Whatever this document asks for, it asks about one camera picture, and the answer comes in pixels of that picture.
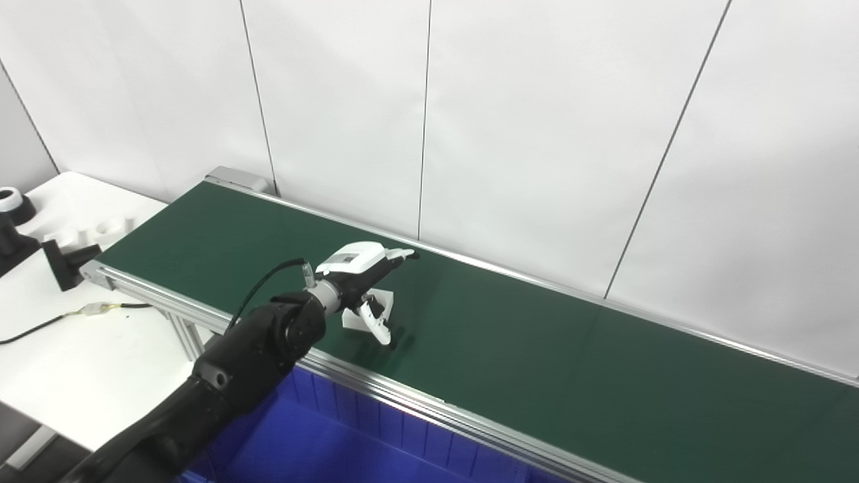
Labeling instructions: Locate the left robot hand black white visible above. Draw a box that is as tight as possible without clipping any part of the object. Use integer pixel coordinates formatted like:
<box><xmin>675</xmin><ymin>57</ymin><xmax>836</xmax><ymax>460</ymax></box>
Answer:
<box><xmin>314</xmin><ymin>241</ymin><xmax>419</xmax><ymax>347</ymax></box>

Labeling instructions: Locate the white square part with hole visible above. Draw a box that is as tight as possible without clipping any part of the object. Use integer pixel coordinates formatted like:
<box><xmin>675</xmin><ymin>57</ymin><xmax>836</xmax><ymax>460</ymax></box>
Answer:
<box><xmin>341</xmin><ymin>288</ymin><xmax>396</xmax><ymax>333</ymax></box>

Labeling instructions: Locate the blue plastic bin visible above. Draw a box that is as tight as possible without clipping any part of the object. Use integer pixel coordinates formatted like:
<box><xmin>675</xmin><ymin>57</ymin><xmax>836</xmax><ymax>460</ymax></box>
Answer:
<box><xmin>176</xmin><ymin>366</ymin><xmax>559</xmax><ymax>483</ymax></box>

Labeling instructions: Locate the black angled block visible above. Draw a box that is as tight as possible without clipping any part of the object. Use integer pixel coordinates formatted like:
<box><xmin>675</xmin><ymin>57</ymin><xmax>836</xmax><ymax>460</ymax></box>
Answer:
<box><xmin>42</xmin><ymin>240</ymin><xmax>103</xmax><ymax>292</ymax></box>

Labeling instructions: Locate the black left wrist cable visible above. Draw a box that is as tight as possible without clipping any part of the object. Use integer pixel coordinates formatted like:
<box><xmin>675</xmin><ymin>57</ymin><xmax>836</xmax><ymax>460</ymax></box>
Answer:
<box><xmin>225</xmin><ymin>259</ymin><xmax>316</xmax><ymax>333</ymax></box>

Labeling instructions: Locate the aluminium conveyor leg frame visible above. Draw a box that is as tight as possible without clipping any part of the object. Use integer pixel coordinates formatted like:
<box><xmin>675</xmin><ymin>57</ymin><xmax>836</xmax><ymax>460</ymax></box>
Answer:
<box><xmin>160</xmin><ymin>310</ymin><xmax>210</xmax><ymax>363</ymax></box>

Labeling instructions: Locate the green conveyor belt aluminium frame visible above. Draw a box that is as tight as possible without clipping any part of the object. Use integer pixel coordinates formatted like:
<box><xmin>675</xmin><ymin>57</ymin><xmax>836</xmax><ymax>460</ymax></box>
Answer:
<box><xmin>81</xmin><ymin>166</ymin><xmax>859</xmax><ymax>483</ymax></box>

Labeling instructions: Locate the black cable with clear connector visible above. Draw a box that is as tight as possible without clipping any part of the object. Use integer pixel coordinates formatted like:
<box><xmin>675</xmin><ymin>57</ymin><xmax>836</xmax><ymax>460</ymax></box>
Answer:
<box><xmin>0</xmin><ymin>302</ymin><xmax>154</xmax><ymax>347</ymax></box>

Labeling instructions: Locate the black stand with white ring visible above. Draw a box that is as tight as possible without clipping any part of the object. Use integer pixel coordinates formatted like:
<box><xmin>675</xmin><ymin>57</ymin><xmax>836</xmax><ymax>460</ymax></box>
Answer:
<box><xmin>0</xmin><ymin>186</ymin><xmax>41</xmax><ymax>277</ymax></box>

